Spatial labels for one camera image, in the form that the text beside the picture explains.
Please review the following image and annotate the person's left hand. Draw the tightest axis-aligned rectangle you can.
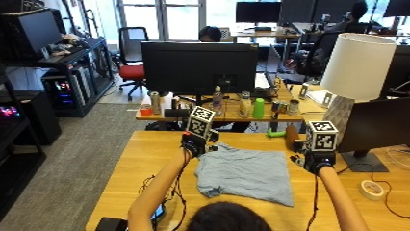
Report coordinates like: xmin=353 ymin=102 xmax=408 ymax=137
xmin=182 ymin=129 xmax=223 ymax=159

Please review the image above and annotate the person's right hand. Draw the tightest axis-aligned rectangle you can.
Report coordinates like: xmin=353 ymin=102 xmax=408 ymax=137
xmin=291 ymin=150 xmax=339 ymax=176

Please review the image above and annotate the brown oval object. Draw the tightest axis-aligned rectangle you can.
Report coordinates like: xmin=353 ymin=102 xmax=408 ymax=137
xmin=285 ymin=124 xmax=301 ymax=150

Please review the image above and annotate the white marker cube left glove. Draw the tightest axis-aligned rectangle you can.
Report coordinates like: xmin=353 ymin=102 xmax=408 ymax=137
xmin=187 ymin=105 xmax=218 ymax=140

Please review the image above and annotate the white marker cube glove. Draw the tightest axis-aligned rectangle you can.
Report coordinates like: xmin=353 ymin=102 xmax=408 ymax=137
xmin=187 ymin=105 xmax=218 ymax=140
xmin=305 ymin=120 xmax=340 ymax=153

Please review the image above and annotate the white marker cube right glove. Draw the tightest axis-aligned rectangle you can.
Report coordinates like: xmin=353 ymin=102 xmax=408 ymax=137
xmin=305 ymin=120 xmax=340 ymax=153

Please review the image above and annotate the light blue cloth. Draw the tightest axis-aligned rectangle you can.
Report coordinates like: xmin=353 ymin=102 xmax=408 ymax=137
xmin=194 ymin=142 xmax=296 ymax=208

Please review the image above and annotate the small black box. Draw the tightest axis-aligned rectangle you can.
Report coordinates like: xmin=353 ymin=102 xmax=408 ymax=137
xmin=163 ymin=108 xmax=192 ymax=118

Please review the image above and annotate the clear water bottle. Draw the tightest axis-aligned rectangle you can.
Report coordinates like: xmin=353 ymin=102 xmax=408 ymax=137
xmin=212 ymin=85 xmax=224 ymax=116

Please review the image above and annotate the beige bottle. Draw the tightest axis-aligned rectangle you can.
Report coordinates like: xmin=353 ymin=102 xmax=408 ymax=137
xmin=237 ymin=90 xmax=255 ymax=118

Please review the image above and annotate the dark drink can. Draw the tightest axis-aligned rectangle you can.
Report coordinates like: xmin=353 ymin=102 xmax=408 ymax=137
xmin=271 ymin=100 xmax=283 ymax=120

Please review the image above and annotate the small glass jar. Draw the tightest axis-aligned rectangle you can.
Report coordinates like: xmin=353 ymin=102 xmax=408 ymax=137
xmin=288 ymin=98 xmax=301 ymax=116

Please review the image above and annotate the green plastic cup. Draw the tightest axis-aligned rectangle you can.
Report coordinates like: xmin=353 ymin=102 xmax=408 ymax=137
xmin=252 ymin=97 xmax=267 ymax=120

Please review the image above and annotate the small orange container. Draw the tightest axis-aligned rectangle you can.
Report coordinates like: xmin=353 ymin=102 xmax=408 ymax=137
xmin=139 ymin=103 xmax=155 ymax=116

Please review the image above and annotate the white tape roll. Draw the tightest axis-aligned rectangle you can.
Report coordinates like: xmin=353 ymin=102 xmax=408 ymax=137
xmin=359 ymin=179 xmax=387 ymax=202

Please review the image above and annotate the small silver stand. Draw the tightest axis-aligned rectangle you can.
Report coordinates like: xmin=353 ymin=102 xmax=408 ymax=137
xmin=297 ymin=83 xmax=311 ymax=101

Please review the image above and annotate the black monitor with stand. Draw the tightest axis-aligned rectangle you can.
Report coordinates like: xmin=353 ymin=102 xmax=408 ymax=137
xmin=336 ymin=97 xmax=410 ymax=173

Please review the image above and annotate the smartphone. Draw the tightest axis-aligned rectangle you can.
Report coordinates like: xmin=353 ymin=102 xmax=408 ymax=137
xmin=151 ymin=203 xmax=168 ymax=223

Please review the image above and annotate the large black monitor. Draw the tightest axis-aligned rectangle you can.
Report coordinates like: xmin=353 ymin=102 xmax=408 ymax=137
xmin=140 ymin=40 xmax=260 ymax=107

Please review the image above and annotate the red seat office chair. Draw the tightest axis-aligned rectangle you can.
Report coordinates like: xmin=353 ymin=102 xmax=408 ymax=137
xmin=118 ymin=26 xmax=151 ymax=102

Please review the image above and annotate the white table lamp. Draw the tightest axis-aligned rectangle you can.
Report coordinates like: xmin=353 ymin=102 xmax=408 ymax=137
xmin=320 ymin=32 xmax=399 ymax=138

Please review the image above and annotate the black office chair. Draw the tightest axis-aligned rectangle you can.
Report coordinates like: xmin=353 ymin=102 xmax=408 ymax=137
xmin=296 ymin=31 xmax=344 ymax=83

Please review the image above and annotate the black shelf desk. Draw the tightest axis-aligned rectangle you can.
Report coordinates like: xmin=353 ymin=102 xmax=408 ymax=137
xmin=0 ymin=37 xmax=116 ymax=118

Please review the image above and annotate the computer tower with lights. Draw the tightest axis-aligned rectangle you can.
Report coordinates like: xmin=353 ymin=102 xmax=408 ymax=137
xmin=42 ymin=67 xmax=94 ymax=111

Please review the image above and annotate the black cabinet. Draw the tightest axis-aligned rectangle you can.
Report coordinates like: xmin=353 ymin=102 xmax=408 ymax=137
xmin=0 ymin=90 xmax=64 ymax=146

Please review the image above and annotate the black background monitor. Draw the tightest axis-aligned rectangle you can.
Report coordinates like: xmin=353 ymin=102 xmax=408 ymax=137
xmin=383 ymin=0 xmax=410 ymax=18
xmin=235 ymin=1 xmax=284 ymax=28
xmin=280 ymin=0 xmax=319 ymax=26

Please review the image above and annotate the black monitor on shelf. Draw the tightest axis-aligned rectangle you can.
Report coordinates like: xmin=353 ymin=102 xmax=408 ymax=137
xmin=0 ymin=8 xmax=67 ymax=63

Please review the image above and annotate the green handle tool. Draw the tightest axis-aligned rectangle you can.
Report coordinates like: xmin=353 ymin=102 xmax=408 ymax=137
xmin=265 ymin=127 xmax=288 ymax=139

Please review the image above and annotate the black right glove cable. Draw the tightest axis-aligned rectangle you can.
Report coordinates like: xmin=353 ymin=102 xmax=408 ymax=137
xmin=304 ymin=172 xmax=323 ymax=231

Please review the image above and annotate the black glove cable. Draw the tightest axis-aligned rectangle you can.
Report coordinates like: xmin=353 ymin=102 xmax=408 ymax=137
xmin=138 ymin=149 xmax=192 ymax=231
xmin=304 ymin=172 xmax=323 ymax=231

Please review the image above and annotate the black left glove cable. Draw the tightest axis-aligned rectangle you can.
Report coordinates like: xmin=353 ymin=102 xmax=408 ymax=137
xmin=138 ymin=149 xmax=192 ymax=231

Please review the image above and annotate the thin dark monitor cable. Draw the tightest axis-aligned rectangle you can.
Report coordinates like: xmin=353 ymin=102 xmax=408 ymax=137
xmin=336 ymin=163 xmax=410 ymax=221

